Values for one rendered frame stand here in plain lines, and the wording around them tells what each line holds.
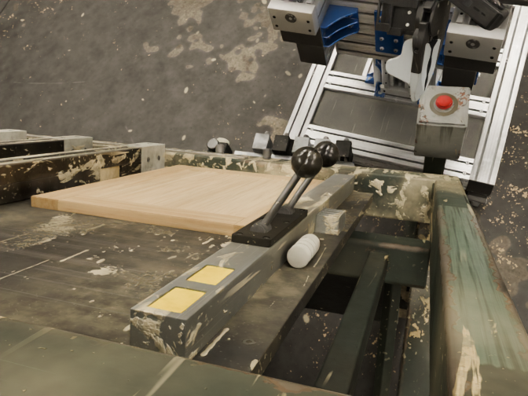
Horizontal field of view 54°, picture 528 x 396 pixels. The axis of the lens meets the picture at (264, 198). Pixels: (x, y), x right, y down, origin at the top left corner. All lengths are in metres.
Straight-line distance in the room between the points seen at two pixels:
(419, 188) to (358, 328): 0.70
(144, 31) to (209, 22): 0.39
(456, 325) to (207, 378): 0.26
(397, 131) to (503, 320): 1.76
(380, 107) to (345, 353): 1.73
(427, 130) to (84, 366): 1.22
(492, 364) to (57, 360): 0.27
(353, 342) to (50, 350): 0.42
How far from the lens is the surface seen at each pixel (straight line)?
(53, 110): 3.11
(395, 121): 2.20
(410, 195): 1.31
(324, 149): 0.72
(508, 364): 0.39
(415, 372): 1.29
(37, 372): 0.23
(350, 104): 2.26
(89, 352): 0.24
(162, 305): 0.44
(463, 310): 0.46
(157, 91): 2.84
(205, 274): 0.51
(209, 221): 0.81
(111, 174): 1.26
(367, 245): 0.99
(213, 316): 0.46
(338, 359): 0.57
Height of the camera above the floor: 2.07
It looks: 63 degrees down
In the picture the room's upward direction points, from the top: 28 degrees counter-clockwise
